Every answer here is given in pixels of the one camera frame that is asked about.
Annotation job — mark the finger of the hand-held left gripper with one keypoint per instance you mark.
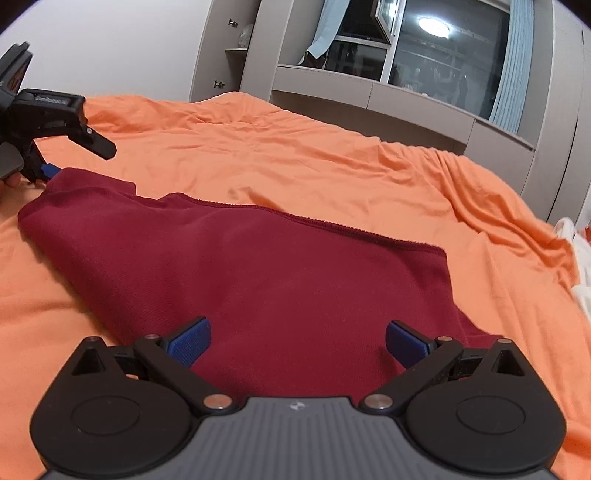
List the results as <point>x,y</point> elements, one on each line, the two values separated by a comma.
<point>46,170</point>
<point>99,144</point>

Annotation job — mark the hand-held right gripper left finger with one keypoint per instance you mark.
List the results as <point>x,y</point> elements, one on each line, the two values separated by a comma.
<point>191,341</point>

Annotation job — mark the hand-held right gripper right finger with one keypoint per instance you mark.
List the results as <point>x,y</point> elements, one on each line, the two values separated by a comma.
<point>406,346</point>

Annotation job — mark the dark red long-sleeve shirt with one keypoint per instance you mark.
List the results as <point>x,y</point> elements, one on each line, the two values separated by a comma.
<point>258,286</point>

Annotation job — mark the cream clothes pile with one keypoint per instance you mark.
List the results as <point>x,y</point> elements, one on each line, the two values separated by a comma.
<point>579,272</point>

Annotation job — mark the person's left hand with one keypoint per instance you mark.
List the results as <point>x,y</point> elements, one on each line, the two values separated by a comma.
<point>10,180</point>

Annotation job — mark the grey open wardrobe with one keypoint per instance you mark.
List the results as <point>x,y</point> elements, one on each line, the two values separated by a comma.
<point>221,50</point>

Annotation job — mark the white plastic bag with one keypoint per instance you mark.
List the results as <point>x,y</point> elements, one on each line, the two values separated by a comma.
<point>245,36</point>

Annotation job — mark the orange bedsheet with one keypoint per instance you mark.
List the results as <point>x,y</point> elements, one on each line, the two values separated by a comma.
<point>323,152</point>

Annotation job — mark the dark cloth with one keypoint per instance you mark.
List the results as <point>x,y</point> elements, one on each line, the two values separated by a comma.
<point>313,60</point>

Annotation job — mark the grey window seat cabinet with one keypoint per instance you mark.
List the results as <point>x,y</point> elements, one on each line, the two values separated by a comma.
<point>415,104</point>

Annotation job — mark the light blue curtain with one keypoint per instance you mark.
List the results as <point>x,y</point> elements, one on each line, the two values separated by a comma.
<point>328,27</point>
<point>512,69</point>

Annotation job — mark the grey closed wardrobe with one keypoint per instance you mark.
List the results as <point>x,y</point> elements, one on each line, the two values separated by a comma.
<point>561,106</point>

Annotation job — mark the glass window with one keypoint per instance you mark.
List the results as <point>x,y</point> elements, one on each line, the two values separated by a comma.
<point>443,60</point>

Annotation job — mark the open window sash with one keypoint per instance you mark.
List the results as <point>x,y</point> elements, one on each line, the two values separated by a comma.
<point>388,21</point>

